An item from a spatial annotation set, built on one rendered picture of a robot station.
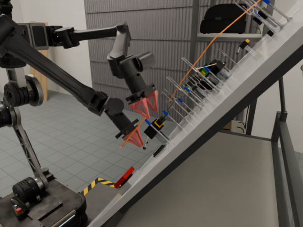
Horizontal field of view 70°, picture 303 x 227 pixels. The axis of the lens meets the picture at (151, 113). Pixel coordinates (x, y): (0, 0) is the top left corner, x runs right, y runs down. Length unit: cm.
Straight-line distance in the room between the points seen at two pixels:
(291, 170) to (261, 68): 67
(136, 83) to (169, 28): 287
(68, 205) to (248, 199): 131
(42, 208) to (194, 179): 120
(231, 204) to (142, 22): 326
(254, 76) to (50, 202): 178
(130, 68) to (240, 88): 44
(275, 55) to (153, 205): 78
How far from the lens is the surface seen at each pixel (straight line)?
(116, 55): 79
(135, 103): 72
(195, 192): 106
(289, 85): 319
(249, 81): 36
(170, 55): 356
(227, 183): 114
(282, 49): 35
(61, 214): 185
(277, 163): 141
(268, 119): 333
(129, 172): 60
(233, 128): 210
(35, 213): 190
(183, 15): 345
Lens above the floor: 148
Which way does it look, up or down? 21 degrees down
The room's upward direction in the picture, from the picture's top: straight up
